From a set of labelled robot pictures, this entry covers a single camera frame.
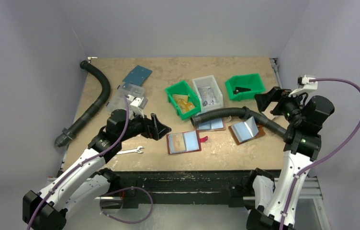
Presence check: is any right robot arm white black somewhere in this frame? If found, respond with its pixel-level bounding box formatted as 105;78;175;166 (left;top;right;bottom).
246;87;335;230

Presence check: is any black corrugated hose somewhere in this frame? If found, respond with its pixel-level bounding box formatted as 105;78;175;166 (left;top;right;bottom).
190;106;289;138
55;60;112;148

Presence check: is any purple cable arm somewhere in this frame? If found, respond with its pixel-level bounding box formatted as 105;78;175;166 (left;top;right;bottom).
26;95;154;230
278;77;360;230

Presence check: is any green bin with yellow items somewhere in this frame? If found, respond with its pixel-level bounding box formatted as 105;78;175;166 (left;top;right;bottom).
165;80;201;120

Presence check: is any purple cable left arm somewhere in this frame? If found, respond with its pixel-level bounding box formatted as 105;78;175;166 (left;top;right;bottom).
26;95;154;230

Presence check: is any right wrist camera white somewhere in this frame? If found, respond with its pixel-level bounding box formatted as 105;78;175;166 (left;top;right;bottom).
289;74;318;97

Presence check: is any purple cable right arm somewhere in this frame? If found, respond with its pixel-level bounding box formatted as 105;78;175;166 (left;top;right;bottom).
278;77;360;230

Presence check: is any black corrugated hose right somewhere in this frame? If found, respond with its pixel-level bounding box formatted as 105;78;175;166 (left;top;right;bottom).
190;106;289;138

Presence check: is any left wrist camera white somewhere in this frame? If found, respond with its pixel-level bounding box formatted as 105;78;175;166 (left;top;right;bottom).
126;95;148;117

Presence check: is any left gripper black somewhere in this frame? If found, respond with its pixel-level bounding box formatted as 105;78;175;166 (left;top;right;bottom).
118;108;170;142

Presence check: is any clear compartment screw box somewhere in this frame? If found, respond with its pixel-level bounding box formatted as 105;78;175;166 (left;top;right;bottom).
107;84;145;119

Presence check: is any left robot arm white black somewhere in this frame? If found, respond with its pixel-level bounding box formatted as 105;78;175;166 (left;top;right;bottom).
22;109;171;230

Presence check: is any white plastic bin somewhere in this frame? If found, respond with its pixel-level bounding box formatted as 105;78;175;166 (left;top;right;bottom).
192;75;224;113

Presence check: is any red leather card holder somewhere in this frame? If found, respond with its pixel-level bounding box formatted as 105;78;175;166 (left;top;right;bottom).
166;130;208;155

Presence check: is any dark grey VIP card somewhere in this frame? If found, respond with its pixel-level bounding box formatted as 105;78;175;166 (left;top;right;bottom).
233;87;251;95

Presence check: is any brown open card holder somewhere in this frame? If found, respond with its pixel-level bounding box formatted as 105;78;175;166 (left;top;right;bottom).
228;117;266;145

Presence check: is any silver wrench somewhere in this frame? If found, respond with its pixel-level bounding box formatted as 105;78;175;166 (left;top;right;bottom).
117;146;144;155

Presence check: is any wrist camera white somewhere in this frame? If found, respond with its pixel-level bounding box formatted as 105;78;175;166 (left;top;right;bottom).
126;95;148;117
289;74;318;97

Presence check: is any black corrugated hose left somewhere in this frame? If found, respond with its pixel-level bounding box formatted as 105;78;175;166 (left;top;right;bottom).
55;60;112;148

